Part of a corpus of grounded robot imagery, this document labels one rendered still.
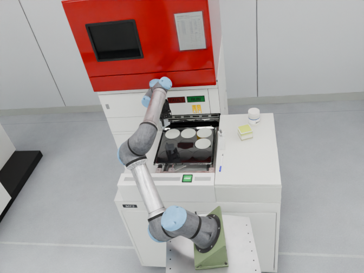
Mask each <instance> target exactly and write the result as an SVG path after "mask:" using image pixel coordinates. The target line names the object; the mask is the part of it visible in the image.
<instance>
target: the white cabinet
mask: <svg viewBox="0 0 364 273"><path fill-rule="evenodd" d="M115 204H116V206H117V208H118V211H119V213H120V216H121V218H122V220H123V223H124V225H125V227H126V230H127V232H128V234H129V237H130V239H131V241H132V244H133V246H134V248H135V251H136V254H137V255H138V258H139V261H140V263H141V265H142V266H151V267H166V242H162V243H158V242H155V241H153V240H152V239H151V238H150V236H149V235H148V231H147V228H148V225H149V222H148V220H147V218H148V212H147V209H146V207H145V204H144V202H143V201H115ZM163 205H164V207H165V208H168V207H170V206H172V205H176V206H180V207H182V208H184V209H186V210H188V211H190V212H192V213H194V214H196V215H200V214H206V213H210V212H212V211H213V210H214V209H215V208H216V207H218V206H220V207H221V211H222V215H230V216H242V217H249V218H250V223H251V228H252V233H253V238H254V241H255V246H256V251H257V256H258V261H259V266H260V269H261V272H277V262H278V241H279V230H280V209H281V202H238V201H216V203H200V202H163Z"/></svg>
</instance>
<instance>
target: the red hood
mask: <svg viewBox="0 0 364 273"><path fill-rule="evenodd" d="M61 3H62V6H63V9H64V11H65V14H66V17H67V20H68V22H69V25H70V28H71V31H72V33H73V36H74V38H75V42H76V44H77V47H78V50H79V52H80V55H81V58H82V60H83V64H84V66H85V69H86V71H87V74H88V77H89V80H90V82H91V85H92V87H93V91H94V92H107V91H117V90H136V89H150V81H151V80H153V79H161V78H162V77H167V78H169V79H170V80H171V82H172V87H171V88H174V87H193V86H211V85H216V83H217V74H218V63H219V54H220V44H221V38H222V29H221V21H220V7H219V0H62V1H61Z"/></svg>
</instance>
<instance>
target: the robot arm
mask: <svg viewBox="0 0 364 273"><path fill-rule="evenodd" d="M149 86H150V89H149V90H148V91H147V93H146V94H145V95H144V96H143V98H142V100H141V103H142V105H143V106H145V107H146V108H147V111H146V114H145V117H144V120H143V122H141V123H140V125H139V127H138V129H137V130H136V132H135V133H134V134H133V135H132V136H131V137H130V138H128V139H127V140H126V141H125V142H124V143H122V144H121V146H120V147H119V149H118V152H117V156H118V160H119V162H120V163H121V164H123V165H124V166H126V168H127V169H128V170H130V171H131V173H132V175H133V178H134V180H135V182H136V185H137V187H138V190H139V192H140V195H141V197H142V199H143V202H144V204H145V207H146V209H147V212H148V218H147V220H148V222H149V225H148V228H147V231H148V235H149V236H150V238H151V239H152V240H153V241H155V242H158V243H162V242H167V241H169V240H170V239H173V238H176V237H178V236H183V237H185V238H188V239H190V240H191V241H193V242H194V243H195V244H196V246H197V247H199V248H202V249H206V248H208V247H209V246H210V245H211V244H212V243H213V241H214V239H215V237H216V234H217V228H218V226H217V222H216V220H215V219H214V218H212V217H205V216H199V215H196V214H194V213H192V212H190V211H188V210H186V209H184V208H182V207H180V206H176V205H172V206H170V207H168V208H165V207H164V205H163V202H162V200H161V198H160V196H159V193H158V190H157V188H156V186H155V183H154V181H153V179H152V176H151V174H150V172H149V169H148V167H147V165H146V163H147V161H148V159H147V157H146V153H148V151H149V150H150V149H151V147H152V145H153V143H154V140H155V137H156V134H157V131H158V128H157V124H158V121H159V122H160V125H161V127H162V129H163V130H165V127H166V126H168V125H170V122H168V119H167V118H171V117H172V113H171V110H170V106H169V102H168V100H167V99H165V98H166V94H167V91H168V90H169V89H170V88H171V87H172V82H171V80H170V79H169V78H167V77H162V78H161V79H153V80H151V81H150V82H149ZM170 113H171V116H170Z"/></svg>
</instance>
